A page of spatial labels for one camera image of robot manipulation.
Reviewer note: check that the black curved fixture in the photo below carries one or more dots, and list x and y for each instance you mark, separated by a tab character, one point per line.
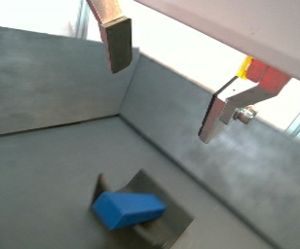
157	234

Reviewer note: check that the blue rectangular block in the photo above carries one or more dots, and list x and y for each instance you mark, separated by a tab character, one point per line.
121	210

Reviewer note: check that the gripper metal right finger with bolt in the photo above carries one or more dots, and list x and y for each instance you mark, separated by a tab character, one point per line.
232	104

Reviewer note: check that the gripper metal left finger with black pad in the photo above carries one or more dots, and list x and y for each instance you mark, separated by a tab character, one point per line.
115	32

